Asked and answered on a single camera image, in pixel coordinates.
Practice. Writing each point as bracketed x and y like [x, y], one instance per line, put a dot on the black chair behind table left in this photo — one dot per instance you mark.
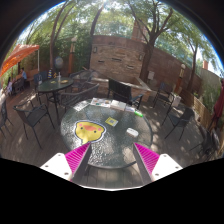
[70, 99]

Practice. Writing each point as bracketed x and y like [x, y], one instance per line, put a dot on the black chair behind table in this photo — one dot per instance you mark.
[80, 78]
[70, 99]

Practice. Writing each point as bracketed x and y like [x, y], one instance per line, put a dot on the orange patio umbrella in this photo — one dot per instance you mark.
[19, 52]

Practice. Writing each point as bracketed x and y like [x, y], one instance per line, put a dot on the white book stack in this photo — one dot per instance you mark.
[118, 105]

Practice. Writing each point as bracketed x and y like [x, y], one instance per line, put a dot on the yellow sticky note pad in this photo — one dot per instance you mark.
[111, 121]

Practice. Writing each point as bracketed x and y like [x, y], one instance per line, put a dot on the seated person in background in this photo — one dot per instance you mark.
[22, 74]

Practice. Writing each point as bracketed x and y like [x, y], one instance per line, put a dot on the round glass patio table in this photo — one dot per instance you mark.
[115, 149]

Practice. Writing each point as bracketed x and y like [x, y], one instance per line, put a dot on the black metal bench chair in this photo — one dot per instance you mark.
[122, 92]

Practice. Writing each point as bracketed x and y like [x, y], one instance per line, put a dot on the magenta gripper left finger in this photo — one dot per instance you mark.
[70, 166]

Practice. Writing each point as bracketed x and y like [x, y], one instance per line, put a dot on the black chair front left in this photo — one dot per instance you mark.
[30, 114]

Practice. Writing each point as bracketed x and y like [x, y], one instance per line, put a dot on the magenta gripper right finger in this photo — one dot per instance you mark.
[153, 166]

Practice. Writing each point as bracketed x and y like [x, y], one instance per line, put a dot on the black chair far right back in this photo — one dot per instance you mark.
[164, 94]

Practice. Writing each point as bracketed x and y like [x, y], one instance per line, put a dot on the green marker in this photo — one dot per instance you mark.
[138, 113]

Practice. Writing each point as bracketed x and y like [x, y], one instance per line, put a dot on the black chair far left edge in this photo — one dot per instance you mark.
[4, 118]

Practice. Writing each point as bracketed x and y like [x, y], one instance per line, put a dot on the open magazine on table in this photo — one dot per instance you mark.
[101, 102]

